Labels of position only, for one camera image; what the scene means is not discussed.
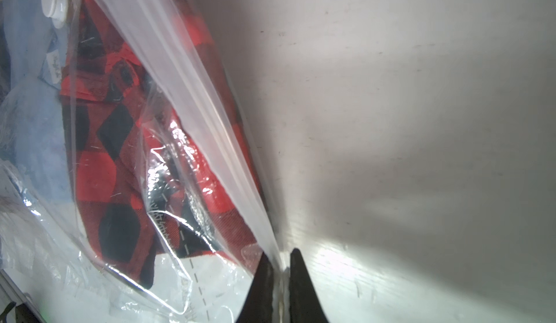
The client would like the light blue shirt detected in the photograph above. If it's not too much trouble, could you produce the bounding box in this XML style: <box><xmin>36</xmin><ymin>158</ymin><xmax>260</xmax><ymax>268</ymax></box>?
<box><xmin>1</xmin><ymin>0</ymin><xmax>72</xmax><ymax>205</ymax></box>

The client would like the clear plastic vacuum bag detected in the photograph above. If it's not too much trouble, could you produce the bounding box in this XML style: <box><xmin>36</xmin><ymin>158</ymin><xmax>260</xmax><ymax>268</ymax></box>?
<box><xmin>1</xmin><ymin>0</ymin><xmax>279</xmax><ymax>322</ymax></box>

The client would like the red black plaid shirt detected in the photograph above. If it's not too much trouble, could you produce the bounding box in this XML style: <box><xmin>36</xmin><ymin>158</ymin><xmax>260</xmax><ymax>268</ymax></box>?
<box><xmin>60</xmin><ymin>0</ymin><xmax>261</xmax><ymax>289</ymax></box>

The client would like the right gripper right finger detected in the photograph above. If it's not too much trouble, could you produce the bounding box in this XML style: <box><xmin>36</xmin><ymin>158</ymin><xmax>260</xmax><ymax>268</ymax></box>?
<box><xmin>289</xmin><ymin>249</ymin><xmax>329</xmax><ymax>323</ymax></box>

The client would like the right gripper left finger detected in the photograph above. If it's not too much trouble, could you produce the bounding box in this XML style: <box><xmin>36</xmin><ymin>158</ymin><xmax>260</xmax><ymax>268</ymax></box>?
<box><xmin>235</xmin><ymin>253</ymin><xmax>275</xmax><ymax>323</ymax></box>

